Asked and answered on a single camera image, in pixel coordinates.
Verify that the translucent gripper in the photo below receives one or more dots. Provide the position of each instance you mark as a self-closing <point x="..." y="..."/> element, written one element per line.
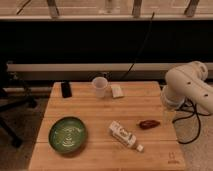
<point x="168" y="115"/>

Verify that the white plastic bottle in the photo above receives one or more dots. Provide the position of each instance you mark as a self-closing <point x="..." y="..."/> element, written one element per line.
<point x="124" y="136"/>

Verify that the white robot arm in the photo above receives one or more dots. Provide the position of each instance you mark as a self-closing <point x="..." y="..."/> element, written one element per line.
<point x="187" y="82"/>

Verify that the green ceramic bowl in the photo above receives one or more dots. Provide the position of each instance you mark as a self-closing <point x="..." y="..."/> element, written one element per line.
<point x="67" y="135"/>

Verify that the small white box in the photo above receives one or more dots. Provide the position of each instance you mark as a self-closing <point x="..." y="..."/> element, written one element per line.
<point x="117" y="91"/>

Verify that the translucent plastic cup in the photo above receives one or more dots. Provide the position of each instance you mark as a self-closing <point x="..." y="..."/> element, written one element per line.
<point x="100" y="85"/>

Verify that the black smartphone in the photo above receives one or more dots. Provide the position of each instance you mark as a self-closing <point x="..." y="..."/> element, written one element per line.
<point x="66" y="90"/>

